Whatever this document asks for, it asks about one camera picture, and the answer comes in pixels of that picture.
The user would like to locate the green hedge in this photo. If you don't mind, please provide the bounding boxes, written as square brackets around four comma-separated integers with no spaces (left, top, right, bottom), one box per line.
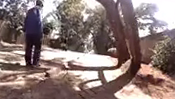
[146,31,175,79]

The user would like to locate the row of trees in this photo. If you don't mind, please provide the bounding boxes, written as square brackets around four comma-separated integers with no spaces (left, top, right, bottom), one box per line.
[0,0,172,67]

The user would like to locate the pale paved road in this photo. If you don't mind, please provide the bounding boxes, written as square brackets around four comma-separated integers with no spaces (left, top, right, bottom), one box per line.
[0,38,127,99]

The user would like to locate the person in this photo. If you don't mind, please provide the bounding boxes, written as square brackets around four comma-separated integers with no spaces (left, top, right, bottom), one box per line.
[16,0,51,69]

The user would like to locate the large forked tree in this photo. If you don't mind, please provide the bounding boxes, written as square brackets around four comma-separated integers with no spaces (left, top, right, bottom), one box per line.
[52,0,154,79]

